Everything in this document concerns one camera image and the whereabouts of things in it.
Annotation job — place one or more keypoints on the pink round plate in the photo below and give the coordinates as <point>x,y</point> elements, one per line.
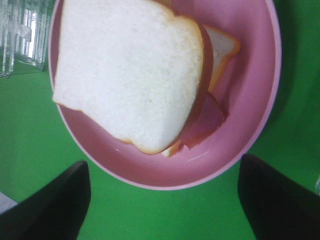
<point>246,91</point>

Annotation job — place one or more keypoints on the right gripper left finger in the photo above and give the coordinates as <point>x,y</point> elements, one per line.
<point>55,212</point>

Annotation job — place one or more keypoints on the green tablecloth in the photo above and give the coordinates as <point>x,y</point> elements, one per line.
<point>35,147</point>

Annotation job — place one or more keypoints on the bacon strip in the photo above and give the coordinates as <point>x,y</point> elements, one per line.
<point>210,118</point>

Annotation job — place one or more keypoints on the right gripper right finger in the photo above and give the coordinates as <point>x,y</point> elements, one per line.
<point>276,207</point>

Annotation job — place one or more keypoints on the bread slice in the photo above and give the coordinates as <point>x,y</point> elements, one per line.
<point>135,67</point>
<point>225,47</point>

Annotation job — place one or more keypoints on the left clear plastic container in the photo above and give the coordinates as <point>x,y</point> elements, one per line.
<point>24,36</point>

